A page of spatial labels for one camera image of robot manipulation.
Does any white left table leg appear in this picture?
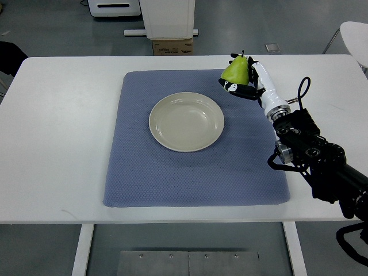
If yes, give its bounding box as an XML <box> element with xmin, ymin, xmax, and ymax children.
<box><xmin>71</xmin><ymin>224</ymin><xmax>94</xmax><ymax>276</ymax></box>

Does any beige round plate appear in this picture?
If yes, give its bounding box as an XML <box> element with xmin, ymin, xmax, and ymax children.
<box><xmin>148</xmin><ymin>92</ymin><xmax>225</xmax><ymax>152</ymax></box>

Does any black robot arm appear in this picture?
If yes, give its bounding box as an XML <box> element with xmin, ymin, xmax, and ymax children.
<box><xmin>267</xmin><ymin>76</ymin><xmax>367</xmax><ymax>266</ymax></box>

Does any small grey floor outlet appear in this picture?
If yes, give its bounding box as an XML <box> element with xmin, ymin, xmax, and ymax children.
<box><xmin>264</xmin><ymin>43</ymin><xmax>281</xmax><ymax>53</ymax></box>

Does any black object at left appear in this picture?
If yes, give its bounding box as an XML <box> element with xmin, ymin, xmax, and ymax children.
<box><xmin>1</xmin><ymin>41</ymin><xmax>28</xmax><ymax>77</ymax></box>

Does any white machine base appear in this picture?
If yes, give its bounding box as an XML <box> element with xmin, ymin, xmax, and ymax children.
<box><xmin>124</xmin><ymin>0</ymin><xmax>199</xmax><ymax>40</ymax></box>

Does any white table leg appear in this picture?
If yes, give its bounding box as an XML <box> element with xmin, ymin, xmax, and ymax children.
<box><xmin>282</xmin><ymin>221</ymin><xmax>307</xmax><ymax>276</ymax></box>
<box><xmin>71</xmin><ymin>224</ymin><xmax>94</xmax><ymax>276</ymax></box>

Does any green pear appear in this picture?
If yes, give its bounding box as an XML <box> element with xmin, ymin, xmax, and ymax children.
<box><xmin>221</xmin><ymin>51</ymin><xmax>250</xmax><ymax>85</ymax></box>

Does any blue fabric mat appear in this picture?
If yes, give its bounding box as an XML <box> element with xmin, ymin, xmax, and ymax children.
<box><xmin>103</xmin><ymin>70</ymin><xmax>290</xmax><ymax>207</ymax></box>

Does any white appliance with slot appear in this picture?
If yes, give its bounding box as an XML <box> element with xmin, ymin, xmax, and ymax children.
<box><xmin>87</xmin><ymin>0</ymin><xmax>141</xmax><ymax>17</ymax></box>

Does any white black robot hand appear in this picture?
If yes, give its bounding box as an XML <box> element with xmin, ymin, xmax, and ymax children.
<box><xmin>218</xmin><ymin>56</ymin><xmax>290</xmax><ymax>121</ymax></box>

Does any brown cardboard box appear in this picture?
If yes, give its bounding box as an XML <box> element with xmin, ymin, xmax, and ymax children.
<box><xmin>152</xmin><ymin>38</ymin><xmax>193</xmax><ymax>56</ymax></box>

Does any white right table leg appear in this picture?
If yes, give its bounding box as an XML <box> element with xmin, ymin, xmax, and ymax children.
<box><xmin>282</xmin><ymin>221</ymin><xmax>307</xmax><ymax>276</ymax></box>

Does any white round chair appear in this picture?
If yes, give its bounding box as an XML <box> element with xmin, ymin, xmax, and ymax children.
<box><xmin>323</xmin><ymin>21</ymin><xmax>367</xmax><ymax>74</ymax></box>

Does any metal floor plate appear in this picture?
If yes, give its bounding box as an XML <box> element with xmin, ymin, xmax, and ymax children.
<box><xmin>117</xmin><ymin>251</ymin><xmax>262</xmax><ymax>275</ymax></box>

